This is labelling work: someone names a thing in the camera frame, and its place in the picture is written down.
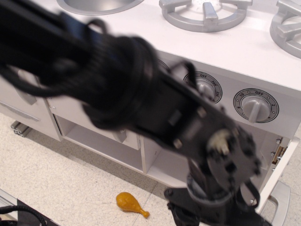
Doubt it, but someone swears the yellow toy chicken drumstick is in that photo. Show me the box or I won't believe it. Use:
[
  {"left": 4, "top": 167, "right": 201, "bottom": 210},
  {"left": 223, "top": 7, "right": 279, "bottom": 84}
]
[{"left": 116, "top": 192, "right": 150, "bottom": 218}]

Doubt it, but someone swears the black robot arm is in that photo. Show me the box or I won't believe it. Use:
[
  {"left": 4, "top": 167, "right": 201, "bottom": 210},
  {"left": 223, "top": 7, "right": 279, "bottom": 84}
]
[{"left": 0, "top": 0, "right": 269, "bottom": 226}]

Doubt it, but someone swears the silver oven door handle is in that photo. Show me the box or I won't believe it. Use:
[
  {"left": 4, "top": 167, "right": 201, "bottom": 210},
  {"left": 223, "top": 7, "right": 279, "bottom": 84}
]
[{"left": 269, "top": 181, "right": 291, "bottom": 226}]

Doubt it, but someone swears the silver fridge door handle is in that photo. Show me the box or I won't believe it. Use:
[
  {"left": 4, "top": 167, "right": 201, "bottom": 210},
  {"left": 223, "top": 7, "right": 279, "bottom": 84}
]
[{"left": 16, "top": 69, "right": 37, "bottom": 105}]

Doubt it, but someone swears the silver cabinet door handle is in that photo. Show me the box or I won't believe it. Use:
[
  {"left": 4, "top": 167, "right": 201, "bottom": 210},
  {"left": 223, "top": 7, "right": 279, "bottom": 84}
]
[{"left": 112, "top": 129, "right": 127, "bottom": 143}]

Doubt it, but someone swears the aluminium frame rail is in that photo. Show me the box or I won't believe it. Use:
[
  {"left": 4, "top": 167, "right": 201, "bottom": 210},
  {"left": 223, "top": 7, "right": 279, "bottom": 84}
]
[{"left": 10, "top": 121, "right": 32, "bottom": 137}]

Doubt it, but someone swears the silver sink basin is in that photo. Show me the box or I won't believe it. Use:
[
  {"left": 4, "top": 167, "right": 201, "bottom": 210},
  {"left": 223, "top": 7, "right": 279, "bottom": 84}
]
[{"left": 57, "top": 0, "right": 143, "bottom": 16}]

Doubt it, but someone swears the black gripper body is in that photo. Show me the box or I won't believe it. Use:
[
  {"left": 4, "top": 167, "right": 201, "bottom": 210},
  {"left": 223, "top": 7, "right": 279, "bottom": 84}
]
[{"left": 164, "top": 188, "right": 282, "bottom": 226}]

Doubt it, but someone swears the grey stove knob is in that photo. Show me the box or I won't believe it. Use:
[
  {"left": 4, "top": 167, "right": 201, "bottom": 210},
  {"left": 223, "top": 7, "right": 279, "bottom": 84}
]
[
  {"left": 233, "top": 88, "right": 279, "bottom": 123},
  {"left": 195, "top": 72, "right": 222, "bottom": 104}
]

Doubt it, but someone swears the silver stove burner right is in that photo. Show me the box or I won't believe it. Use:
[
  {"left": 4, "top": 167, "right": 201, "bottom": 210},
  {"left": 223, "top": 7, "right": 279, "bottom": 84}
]
[{"left": 269, "top": 0, "right": 301, "bottom": 58}]

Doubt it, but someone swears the white toy kitchen unit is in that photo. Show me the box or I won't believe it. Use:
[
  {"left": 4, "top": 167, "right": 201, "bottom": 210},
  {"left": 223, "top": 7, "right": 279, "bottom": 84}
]
[{"left": 44, "top": 0, "right": 301, "bottom": 226}]

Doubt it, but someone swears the white oven door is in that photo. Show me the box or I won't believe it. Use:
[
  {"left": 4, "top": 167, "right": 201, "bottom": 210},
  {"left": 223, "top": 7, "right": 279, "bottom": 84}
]
[{"left": 256, "top": 137, "right": 300, "bottom": 218}]

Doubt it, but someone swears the grey middle stove knob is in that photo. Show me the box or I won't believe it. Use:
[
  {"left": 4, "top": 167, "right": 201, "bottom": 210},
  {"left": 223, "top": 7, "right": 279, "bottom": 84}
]
[{"left": 195, "top": 72, "right": 222, "bottom": 104}]

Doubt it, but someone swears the silver stove burner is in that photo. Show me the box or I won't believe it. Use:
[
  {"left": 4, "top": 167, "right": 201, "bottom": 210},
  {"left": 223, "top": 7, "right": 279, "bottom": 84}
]
[
  {"left": 159, "top": 0, "right": 253, "bottom": 32},
  {"left": 269, "top": 0, "right": 301, "bottom": 58}
]

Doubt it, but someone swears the silver stove burner centre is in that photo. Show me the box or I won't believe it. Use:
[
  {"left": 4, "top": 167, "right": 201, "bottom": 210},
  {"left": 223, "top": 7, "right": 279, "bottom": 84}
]
[{"left": 159, "top": 0, "right": 253, "bottom": 32}]

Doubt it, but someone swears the black braided cable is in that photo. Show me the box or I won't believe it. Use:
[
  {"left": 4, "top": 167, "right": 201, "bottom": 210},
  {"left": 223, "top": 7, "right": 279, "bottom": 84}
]
[{"left": 0, "top": 204, "right": 47, "bottom": 226}]

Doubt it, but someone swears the grey right stove knob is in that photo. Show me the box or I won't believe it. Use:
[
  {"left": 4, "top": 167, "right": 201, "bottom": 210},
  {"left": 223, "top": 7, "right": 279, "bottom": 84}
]
[{"left": 233, "top": 88, "right": 279, "bottom": 123}]

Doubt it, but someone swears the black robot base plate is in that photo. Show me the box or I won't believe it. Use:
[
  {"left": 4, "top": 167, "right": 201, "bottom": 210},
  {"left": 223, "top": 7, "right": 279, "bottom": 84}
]
[{"left": 17, "top": 211, "right": 59, "bottom": 226}]

